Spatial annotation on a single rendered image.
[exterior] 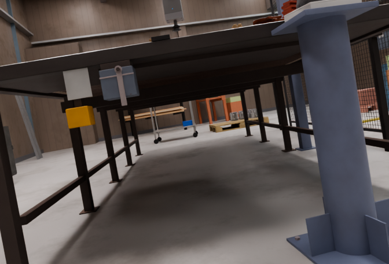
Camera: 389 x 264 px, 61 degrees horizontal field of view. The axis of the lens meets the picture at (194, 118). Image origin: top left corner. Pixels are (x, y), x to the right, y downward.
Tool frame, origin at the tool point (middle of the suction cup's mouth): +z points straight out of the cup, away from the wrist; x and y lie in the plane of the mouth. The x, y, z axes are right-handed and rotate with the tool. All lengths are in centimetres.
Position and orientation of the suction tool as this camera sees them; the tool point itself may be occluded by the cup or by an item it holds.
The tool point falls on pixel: (176, 30)
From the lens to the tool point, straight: 163.3
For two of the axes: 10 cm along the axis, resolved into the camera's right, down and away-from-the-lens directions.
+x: -0.7, 0.5, -10.0
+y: -9.8, 1.7, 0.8
